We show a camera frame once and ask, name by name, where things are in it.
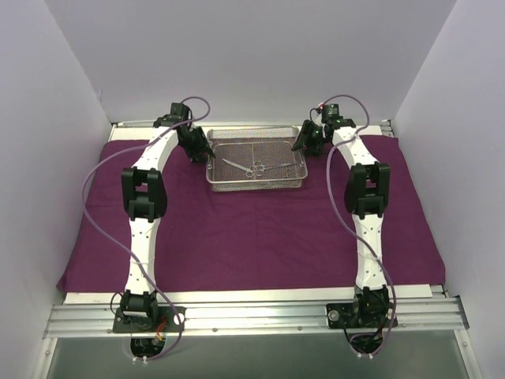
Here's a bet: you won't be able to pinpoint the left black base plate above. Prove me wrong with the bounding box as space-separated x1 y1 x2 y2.
112 306 185 333

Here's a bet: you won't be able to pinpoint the front aluminium rail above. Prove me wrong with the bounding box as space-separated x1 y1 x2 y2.
44 297 469 338

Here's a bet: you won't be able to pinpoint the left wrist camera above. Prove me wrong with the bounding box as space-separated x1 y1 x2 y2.
168 103 193 123

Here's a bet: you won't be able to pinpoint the purple cloth wrap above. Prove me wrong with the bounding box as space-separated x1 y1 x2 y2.
58 136 446 292

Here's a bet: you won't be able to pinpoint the metal mesh tray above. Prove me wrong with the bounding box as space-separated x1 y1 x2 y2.
206 126 309 192

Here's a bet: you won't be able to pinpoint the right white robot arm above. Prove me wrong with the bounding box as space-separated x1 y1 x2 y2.
325 126 397 326

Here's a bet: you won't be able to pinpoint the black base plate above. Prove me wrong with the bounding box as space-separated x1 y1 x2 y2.
326 303 398 329
112 306 185 333

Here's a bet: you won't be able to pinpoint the steel forceps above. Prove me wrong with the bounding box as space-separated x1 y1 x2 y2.
254 163 298 177

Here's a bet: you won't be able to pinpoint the right side aluminium rail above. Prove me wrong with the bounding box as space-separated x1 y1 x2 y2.
380 120 446 299

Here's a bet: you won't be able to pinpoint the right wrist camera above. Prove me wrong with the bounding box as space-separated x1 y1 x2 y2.
318 103 342 125

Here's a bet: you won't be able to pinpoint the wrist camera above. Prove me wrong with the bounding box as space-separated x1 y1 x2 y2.
168 103 193 123
318 103 342 125

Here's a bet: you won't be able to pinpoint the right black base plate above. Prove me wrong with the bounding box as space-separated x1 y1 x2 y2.
326 303 398 329

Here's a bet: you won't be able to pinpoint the aluminium rail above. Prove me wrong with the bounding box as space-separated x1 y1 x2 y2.
44 297 469 338
380 120 446 299

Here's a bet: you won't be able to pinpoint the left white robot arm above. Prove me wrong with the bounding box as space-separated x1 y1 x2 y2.
120 121 213 331

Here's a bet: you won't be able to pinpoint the steel surgical scissors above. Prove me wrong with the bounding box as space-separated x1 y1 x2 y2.
221 158 265 178

